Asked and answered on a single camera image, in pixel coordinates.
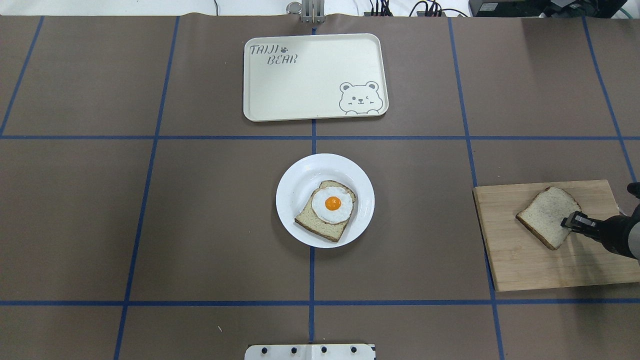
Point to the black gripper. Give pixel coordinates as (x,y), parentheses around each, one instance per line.
(621,235)

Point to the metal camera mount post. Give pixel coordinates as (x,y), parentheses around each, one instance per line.
(309,11)

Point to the bamboo cutting board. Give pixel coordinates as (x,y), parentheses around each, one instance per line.
(519,261)

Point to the fried egg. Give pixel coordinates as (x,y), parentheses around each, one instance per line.
(332,204)

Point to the cream bear tray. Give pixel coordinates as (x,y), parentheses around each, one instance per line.
(306,77)

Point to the white round plate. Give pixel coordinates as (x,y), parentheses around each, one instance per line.
(305,176)

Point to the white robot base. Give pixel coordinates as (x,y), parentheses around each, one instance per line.
(340,351)

